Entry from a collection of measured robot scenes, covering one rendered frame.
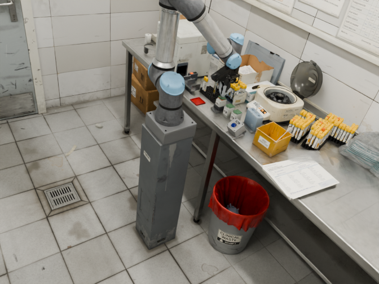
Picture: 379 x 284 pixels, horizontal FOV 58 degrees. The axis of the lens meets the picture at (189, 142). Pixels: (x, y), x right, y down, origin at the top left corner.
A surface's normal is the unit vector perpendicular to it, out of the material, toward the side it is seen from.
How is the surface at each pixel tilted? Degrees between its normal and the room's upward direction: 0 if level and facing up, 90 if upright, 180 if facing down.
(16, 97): 90
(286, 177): 0
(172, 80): 10
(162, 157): 90
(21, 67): 90
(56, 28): 90
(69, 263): 0
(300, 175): 1
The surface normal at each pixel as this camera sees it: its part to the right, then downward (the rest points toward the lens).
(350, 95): -0.83, 0.25
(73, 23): 0.55, 0.57
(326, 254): 0.14, -0.78
